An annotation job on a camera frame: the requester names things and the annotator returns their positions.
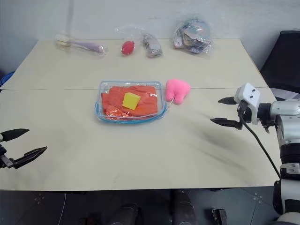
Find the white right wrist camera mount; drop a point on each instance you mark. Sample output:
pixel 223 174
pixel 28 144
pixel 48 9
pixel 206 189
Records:
pixel 249 92

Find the clear bag of mixed items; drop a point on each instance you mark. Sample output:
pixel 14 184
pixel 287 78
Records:
pixel 192 36

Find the small dark block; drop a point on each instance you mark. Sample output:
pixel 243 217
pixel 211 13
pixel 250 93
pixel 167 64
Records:
pixel 219 216

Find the clear pouch with orange cloth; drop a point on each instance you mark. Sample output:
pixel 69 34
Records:
pixel 103 117

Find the purple brush in plastic bag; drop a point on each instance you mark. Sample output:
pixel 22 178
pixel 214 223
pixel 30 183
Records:
pixel 86 45

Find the red ball in plastic bag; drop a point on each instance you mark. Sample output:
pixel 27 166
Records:
pixel 128 47

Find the pink plush toy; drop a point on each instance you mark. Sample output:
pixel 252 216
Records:
pixel 177 90

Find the black chair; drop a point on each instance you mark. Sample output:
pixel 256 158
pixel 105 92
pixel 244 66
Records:
pixel 283 63

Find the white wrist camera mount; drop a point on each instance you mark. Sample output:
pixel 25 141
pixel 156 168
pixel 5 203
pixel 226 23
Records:
pixel 249 92
pixel 1 137

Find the dark rounded shape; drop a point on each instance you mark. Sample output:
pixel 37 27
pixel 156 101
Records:
pixel 125 214

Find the grey bundle in plastic wrap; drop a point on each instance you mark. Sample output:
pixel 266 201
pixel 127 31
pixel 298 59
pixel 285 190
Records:
pixel 152 45

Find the orange cloth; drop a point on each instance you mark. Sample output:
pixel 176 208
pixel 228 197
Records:
pixel 145 103

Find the blue round object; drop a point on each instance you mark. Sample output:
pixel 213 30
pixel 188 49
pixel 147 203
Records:
pixel 5 78

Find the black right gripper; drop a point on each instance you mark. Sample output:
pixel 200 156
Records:
pixel 243 110

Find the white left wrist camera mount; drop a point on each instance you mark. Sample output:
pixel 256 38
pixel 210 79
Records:
pixel 1 137

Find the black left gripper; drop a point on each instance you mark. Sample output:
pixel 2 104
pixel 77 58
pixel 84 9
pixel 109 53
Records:
pixel 5 160

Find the yellow square patch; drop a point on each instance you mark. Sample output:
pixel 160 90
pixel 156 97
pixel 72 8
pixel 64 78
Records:
pixel 130 100

